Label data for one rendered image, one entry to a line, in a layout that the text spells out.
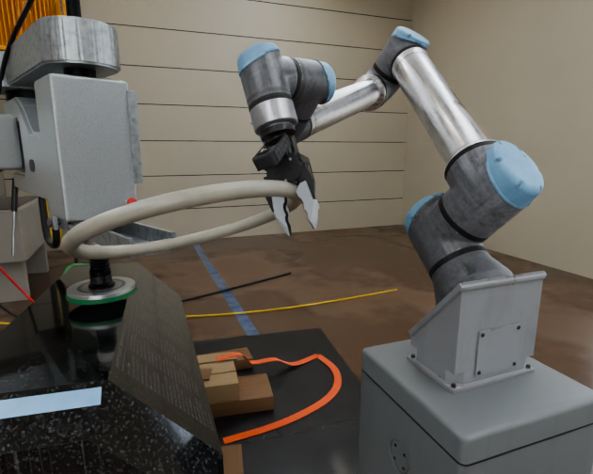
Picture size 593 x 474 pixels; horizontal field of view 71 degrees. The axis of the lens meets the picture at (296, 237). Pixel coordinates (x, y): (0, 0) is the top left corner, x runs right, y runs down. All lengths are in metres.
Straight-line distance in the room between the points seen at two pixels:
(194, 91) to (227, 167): 1.18
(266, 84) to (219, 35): 5.90
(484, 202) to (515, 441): 0.49
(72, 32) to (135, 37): 5.19
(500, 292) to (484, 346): 0.13
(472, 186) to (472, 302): 0.26
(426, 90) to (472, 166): 0.31
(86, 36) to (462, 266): 1.17
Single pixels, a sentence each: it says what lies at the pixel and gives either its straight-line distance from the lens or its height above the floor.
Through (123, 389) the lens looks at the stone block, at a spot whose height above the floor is 0.84.
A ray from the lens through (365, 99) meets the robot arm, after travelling 1.34.
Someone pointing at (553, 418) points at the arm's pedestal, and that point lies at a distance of 1.09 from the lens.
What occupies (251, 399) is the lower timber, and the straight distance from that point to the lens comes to 2.36.
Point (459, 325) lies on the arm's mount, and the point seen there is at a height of 1.01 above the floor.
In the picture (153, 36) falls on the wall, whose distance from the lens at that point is 6.61.
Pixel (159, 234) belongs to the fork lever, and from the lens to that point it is 1.19.
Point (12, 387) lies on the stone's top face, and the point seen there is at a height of 0.87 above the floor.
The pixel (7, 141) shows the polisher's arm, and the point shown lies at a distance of 2.04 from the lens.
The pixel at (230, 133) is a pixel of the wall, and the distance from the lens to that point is 6.57.
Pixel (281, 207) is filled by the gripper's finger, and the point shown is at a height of 1.27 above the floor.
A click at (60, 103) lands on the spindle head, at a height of 1.51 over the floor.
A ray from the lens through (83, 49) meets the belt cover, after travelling 1.40.
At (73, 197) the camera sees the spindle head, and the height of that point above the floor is 1.25.
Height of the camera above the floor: 1.39
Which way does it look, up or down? 12 degrees down
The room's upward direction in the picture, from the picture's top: straight up
